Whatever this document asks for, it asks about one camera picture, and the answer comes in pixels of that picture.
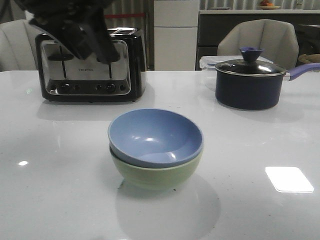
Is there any blue plastic bowl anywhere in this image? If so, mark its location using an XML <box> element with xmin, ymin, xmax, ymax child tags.
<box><xmin>107</xmin><ymin>108</ymin><xmax>204</xmax><ymax>169</ymax></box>

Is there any grey chair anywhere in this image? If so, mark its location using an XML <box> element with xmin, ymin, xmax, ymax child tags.
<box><xmin>0</xmin><ymin>19</ymin><xmax>42</xmax><ymax>72</ymax></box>
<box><xmin>217</xmin><ymin>19</ymin><xmax>299</xmax><ymax>69</ymax></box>

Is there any fruit bowl on counter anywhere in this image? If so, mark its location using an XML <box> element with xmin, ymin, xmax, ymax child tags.
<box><xmin>258</xmin><ymin>0</ymin><xmax>281</xmax><ymax>10</ymax></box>

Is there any clear plastic food container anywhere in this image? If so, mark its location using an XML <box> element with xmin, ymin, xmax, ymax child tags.
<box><xmin>199</xmin><ymin>55</ymin><xmax>274</xmax><ymax>72</ymax></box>

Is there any grey chair right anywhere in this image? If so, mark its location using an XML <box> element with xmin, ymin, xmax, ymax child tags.
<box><xmin>217</xmin><ymin>19</ymin><xmax>299</xmax><ymax>69</ymax></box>

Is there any dark blue saucepan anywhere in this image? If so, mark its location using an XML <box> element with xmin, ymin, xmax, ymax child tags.
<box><xmin>215</xmin><ymin>63</ymin><xmax>320</xmax><ymax>110</ymax></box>

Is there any tan object right edge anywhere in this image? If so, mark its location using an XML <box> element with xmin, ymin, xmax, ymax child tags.
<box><xmin>297</xmin><ymin>53</ymin><xmax>320</xmax><ymax>65</ymax></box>

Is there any green plastic bowl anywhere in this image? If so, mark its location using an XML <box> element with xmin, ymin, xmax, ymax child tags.
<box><xmin>109</xmin><ymin>146</ymin><xmax>204</xmax><ymax>191</ymax></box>

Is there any white cabinet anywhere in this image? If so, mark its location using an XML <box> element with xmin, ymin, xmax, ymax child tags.
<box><xmin>154</xmin><ymin>0</ymin><xmax>200</xmax><ymax>71</ymax></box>

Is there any black chrome four-slot toaster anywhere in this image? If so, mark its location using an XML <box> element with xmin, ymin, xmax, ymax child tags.
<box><xmin>35</xmin><ymin>27</ymin><xmax>147</xmax><ymax>102</ymax></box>

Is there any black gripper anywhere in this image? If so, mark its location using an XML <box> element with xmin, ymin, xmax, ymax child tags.
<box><xmin>15</xmin><ymin>0</ymin><xmax>119</xmax><ymax>63</ymax></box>

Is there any glass pot lid blue knob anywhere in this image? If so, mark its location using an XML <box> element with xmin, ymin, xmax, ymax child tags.
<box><xmin>215</xmin><ymin>46</ymin><xmax>286</xmax><ymax>77</ymax></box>

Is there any dark counter unit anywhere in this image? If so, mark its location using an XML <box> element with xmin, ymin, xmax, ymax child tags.
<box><xmin>195</xmin><ymin>9</ymin><xmax>320</xmax><ymax>70</ymax></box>

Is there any grey chair left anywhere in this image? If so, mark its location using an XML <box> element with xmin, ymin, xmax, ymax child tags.
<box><xmin>0</xmin><ymin>19</ymin><xmax>42</xmax><ymax>72</ymax></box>

